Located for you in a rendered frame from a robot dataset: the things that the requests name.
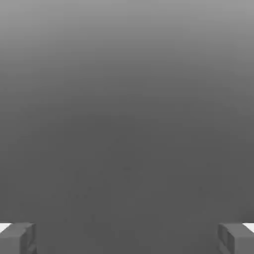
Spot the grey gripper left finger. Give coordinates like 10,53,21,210
0,222,37,254

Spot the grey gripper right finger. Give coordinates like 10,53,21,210
217,222,254,254

